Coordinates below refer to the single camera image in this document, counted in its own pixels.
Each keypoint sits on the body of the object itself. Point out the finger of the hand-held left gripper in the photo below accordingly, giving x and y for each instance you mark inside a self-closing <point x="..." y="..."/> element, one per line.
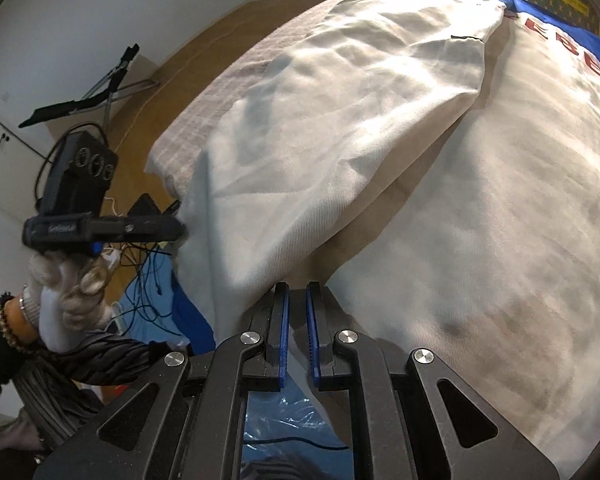
<point x="155" y="228"/>

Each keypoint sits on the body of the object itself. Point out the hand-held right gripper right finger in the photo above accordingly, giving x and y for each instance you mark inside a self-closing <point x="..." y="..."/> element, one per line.
<point x="312" y="340"/>

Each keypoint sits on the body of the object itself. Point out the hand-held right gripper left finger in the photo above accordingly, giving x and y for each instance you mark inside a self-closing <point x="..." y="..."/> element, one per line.
<point x="281" y="340"/>

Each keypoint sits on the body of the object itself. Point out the light grey and blue jacket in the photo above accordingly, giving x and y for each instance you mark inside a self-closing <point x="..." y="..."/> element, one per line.
<point x="380" y="135"/>

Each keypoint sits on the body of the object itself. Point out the person's left hand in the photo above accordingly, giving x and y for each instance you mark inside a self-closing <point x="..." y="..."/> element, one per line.
<point x="55" y="305"/>

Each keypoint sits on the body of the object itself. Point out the black folding stand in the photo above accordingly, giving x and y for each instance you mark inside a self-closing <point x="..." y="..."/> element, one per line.
<point x="55" y="110"/>

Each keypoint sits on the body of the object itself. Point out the clear blue plastic bag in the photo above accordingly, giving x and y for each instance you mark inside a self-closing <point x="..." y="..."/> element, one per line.
<point x="280" y="420"/>

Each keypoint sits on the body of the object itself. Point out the person's striped dark clothing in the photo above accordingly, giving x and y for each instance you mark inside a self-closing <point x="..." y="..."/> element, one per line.
<point x="95" y="360"/>

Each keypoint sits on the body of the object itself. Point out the plaid blanket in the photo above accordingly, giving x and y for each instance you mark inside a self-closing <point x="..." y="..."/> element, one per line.
<point x="230" y="90"/>

